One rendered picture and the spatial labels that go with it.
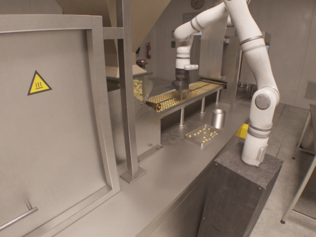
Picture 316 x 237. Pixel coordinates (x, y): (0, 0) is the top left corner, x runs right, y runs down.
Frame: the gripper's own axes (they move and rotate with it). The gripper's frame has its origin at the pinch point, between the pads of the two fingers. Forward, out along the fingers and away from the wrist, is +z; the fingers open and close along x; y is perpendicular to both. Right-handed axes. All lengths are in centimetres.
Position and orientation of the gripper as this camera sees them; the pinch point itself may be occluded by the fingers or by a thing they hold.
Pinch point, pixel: (184, 101)
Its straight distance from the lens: 99.9
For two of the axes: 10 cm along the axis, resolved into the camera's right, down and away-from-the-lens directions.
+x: -7.8, 2.5, -5.8
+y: -6.3, -3.1, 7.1
